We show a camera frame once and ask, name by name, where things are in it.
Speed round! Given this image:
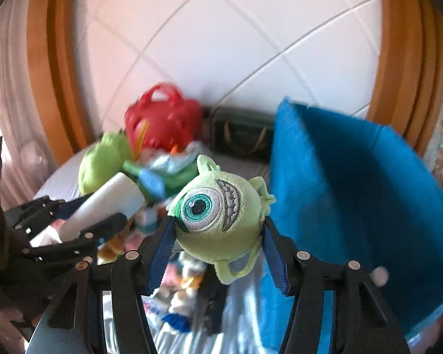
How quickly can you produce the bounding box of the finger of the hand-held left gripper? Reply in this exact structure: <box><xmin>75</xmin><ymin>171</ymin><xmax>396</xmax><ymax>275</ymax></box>
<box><xmin>21</xmin><ymin>212</ymin><xmax>129</xmax><ymax>263</ymax></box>
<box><xmin>4</xmin><ymin>194</ymin><xmax>93</xmax><ymax>239</ymax></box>

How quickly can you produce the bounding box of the dark green gift bag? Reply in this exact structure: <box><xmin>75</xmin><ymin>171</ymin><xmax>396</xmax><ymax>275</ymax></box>
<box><xmin>210</xmin><ymin>107</ymin><xmax>278</xmax><ymax>154</ymax></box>

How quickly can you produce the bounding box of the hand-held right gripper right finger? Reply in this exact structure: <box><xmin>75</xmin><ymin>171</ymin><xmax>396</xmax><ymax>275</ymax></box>
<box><xmin>260</xmin><ymin>216</ymin><xmax>413</xmax><ymax>354</ymax></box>

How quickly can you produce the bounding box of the green one-eyed plush toy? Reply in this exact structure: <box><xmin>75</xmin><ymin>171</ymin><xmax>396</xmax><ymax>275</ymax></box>
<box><xmin>166</xmin><ymin>154</ymin><xmax>277</xmax><ymax>286</ymax></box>

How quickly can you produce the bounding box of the blue fabric storage box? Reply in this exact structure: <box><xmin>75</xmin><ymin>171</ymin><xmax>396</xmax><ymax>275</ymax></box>
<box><xmin>258</xmin><ymin>98</ymin><xmax>443</xmax><ymax>344</ymax></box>

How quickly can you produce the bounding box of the plain white plastic bottle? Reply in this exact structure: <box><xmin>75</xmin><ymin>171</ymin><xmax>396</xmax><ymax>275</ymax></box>
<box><xmin>58</xmin><ymin>173</ymin><xmax>147</xmax><ymax>242</ymax></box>

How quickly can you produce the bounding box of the red handbag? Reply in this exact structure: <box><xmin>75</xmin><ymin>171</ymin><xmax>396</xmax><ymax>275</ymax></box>
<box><xmin>123</xmin><ymin>83</ymin><xmax>203</xmax><ymax>153</ymax></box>

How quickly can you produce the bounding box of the wooden door frame post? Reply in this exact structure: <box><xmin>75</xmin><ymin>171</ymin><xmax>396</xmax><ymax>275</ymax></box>
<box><xmin>26</xmin><ymin>0</ymin><xmax>94</xmax><ymax>166</ymax></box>
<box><xmin>365</xmin><ymin>0</ymin><xmax>443</xmax><ymax>160</ymax></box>

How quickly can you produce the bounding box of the white duck plush toy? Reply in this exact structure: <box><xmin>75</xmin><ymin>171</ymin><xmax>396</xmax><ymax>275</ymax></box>
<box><xmin>162</xmin><ymin>254</ymin><xmax>208</xmax><ymax>335</ymax></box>

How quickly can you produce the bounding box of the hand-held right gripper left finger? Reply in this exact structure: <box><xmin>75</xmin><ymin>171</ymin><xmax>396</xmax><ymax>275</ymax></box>
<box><xmin>30</xmin><ymin>216</ymin><xmax>178</xmax><ymax>354</ymax></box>

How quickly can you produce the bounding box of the pink curtain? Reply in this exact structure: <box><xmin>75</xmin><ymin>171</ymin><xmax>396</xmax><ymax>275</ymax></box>
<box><xmin>0</xmin><ymin>0</ymin><xmax>60</xmax><ymax>201</ymax></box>

